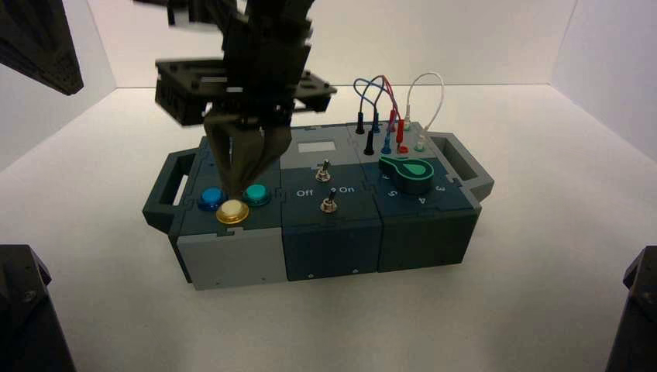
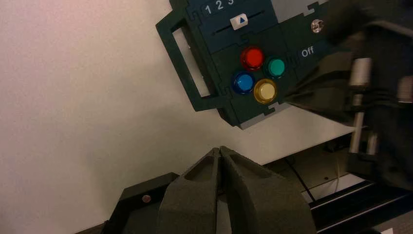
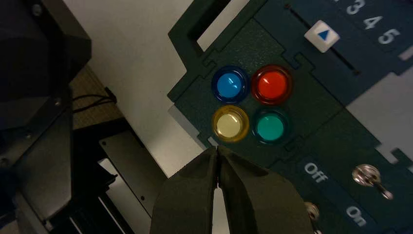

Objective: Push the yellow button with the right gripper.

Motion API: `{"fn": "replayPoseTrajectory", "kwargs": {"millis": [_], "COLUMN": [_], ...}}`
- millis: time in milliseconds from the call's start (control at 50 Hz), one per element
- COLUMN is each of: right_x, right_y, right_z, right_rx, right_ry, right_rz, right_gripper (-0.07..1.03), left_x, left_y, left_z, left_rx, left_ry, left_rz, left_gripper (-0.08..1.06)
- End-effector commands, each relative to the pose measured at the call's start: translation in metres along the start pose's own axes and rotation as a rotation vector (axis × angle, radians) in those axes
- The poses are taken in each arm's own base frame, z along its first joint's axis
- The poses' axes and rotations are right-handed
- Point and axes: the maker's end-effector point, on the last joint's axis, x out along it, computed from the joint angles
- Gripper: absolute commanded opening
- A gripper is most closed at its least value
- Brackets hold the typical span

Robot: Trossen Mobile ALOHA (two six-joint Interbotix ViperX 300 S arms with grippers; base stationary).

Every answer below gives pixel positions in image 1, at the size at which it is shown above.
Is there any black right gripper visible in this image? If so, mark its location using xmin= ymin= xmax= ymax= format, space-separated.
xmin=155 ymin=12 xmax=339 ymax=198

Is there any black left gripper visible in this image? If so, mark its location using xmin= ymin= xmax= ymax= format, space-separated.
xmin=0 ymin=0 xmax=84 ymax=97

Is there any yellow round push button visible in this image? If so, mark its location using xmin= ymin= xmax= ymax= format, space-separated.
xmin=215 ymin=198 xmax=250 ymax=226

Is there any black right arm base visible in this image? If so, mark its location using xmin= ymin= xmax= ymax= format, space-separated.
xmin=605 ymin=246 xmax=657 ymax=372

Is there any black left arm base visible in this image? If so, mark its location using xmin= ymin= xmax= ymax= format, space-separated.
xmin=0 ymin=244 xmax=78 ymax=372

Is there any green round push button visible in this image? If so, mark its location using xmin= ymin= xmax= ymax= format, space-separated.
xmin=242 ymin=184 xmax=272 ymax=208

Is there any blue round push button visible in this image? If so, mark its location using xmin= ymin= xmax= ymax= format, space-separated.
xmin=197 ymin=187 xmax=227 ymax=212

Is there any modular blue grey control box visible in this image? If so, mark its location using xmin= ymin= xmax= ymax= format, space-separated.
xmin=143 ymin=122 xmax=495 ymax=292

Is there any green pointer rotary knob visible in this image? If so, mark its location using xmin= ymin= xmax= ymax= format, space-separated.
xmin=378 ymin=157 xmax=435 ymax=196

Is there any black plug jumper cable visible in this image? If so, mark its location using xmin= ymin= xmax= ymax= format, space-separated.
xmin=353 ymin=77 xmax=387 ymax=157

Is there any blue plug jumper cable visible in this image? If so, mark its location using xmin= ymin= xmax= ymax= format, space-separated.
xmin=359 ymin=77 xmax=394 ymax=156

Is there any red plug jumper cable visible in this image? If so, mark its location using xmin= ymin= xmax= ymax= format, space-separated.
xmin=381 ymin=75 xmax=410 ymax=148

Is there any white plug jumper cable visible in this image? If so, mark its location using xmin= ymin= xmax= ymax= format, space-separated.
xmin=402 ymin=71 xmax=445 ymax=153

